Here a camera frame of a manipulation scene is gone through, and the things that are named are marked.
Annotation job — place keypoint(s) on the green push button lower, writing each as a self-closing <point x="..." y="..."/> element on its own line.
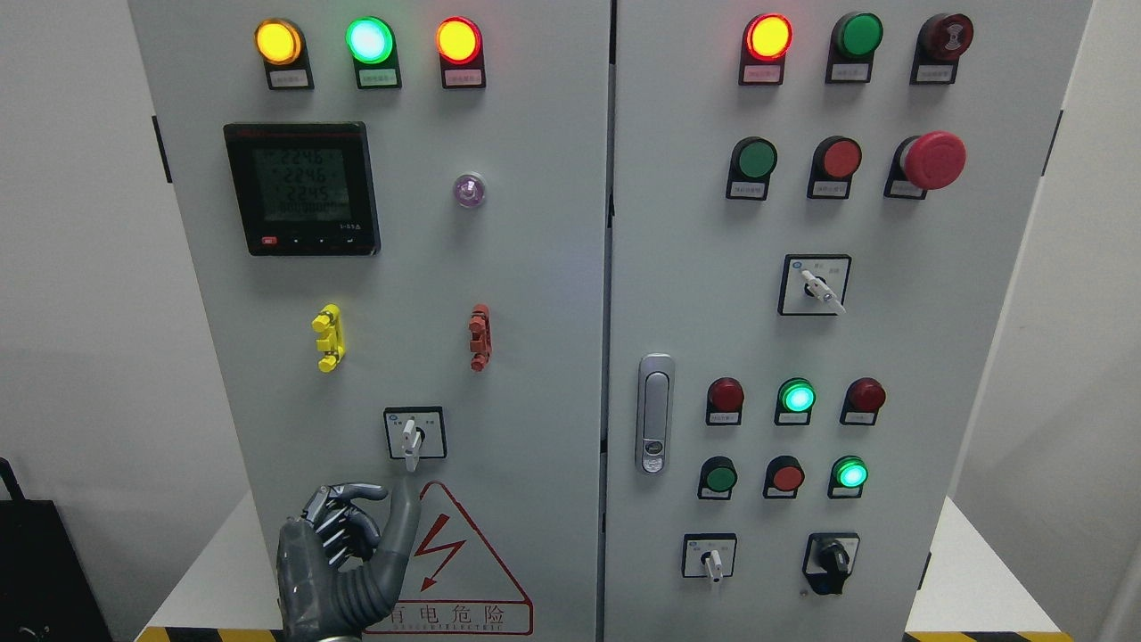
<point x="718" y="476"/>

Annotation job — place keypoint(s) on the yellow indicator light top left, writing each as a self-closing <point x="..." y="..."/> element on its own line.
<point x="284" y="54"/>

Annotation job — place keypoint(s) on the red emergency stop button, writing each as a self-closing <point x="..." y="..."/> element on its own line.
<point x="925" y="163"/>

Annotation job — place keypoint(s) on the grey left cabinet door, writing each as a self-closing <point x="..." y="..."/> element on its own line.
<point x="524" y="435"/>

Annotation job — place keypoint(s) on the grey right cabinet door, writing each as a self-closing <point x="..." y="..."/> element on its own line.
<point x="698" y="276"/>

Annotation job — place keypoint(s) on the red push button lower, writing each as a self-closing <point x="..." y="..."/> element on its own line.
<point x="784" y="477"/>

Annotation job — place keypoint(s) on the white rotary selector switch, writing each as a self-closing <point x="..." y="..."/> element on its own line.
<point x="415" y="434"/>

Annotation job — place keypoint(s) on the red-rimmed yellow indicator light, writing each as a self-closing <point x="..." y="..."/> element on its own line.
<point x="459" y="43"/>

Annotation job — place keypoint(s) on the black rotary knob switch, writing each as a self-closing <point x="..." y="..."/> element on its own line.
<point x="828" y="561"/>

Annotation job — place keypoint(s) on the dark red indicator left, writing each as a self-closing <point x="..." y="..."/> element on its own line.
<point x="725" y="404"/>

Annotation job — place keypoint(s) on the green lit indicator middle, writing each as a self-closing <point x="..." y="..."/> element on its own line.
<point x="794" y="402"/>

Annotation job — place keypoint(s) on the green unlit indicator top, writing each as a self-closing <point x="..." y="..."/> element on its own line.
<point x="853" y="43"/>

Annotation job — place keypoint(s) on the green lit indicator lower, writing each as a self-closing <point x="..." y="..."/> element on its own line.
<point x="847" y="478"/>

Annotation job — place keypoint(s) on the clear small bulb lamp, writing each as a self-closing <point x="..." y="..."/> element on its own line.
<point x="470" y="190"/>

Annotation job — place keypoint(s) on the green push button upper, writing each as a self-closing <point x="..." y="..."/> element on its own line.
<point x="751" y="165"/>

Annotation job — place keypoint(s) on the green push button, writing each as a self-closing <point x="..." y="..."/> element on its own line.
<point x="751" y="165"/>
<point x="718" y="476"/>

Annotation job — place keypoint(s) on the yellow terminal clip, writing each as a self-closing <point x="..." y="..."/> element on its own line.
<point x="329" y="339"/>

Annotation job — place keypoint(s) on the red electric hazard warning sign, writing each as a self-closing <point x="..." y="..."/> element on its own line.
<point x="456" y="583"/>

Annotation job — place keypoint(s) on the dark red buzzer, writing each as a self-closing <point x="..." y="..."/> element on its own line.
<point x="941" y="41"/>

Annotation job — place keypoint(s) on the grey cabinet door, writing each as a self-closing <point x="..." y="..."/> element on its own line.
<point x="524" y="435"/>
<point x="698" y="276"/>

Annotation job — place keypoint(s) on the green lit indicator light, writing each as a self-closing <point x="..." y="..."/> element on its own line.
<point x="372" y="45"/>

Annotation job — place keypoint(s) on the red terminal clip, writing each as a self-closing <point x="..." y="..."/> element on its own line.
<point x="480" y="343"/>

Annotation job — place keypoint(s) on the red-rimmed lit indicator right door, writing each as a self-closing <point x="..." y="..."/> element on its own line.
<point x="764" y="47"/>

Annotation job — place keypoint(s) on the red push button upper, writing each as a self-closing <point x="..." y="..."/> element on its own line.
<point x="834" y="162"/>

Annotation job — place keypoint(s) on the red push button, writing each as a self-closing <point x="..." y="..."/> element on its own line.
<point x="784" y="477"/>
<point x="834" y="162"/>

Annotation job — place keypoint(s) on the black case with handle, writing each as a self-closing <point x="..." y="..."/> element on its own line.
<point x="45" y="595"/>

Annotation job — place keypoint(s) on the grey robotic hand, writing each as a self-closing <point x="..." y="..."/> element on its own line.
<point x="341" y="564"/>

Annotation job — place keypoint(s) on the black digital power meter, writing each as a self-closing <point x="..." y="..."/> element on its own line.
<point x="304" y="189"/>

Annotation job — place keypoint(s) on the silver door handle lock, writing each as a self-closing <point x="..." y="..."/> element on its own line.
<point x="654" y="412"/>

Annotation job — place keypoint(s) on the dark red indicator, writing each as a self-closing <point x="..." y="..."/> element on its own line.
<point x="725" y="404"/>
<point x="862" y="403"/>

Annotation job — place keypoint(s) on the white selector switch upper right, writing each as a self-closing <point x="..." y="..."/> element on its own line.
<point x="814" y="284"/>

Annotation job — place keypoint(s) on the dark red indicator right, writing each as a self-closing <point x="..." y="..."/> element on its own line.
<point x="862" y="403"/>

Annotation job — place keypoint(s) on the white selector switch lower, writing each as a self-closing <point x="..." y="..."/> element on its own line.
<point x="709" y="556"/>

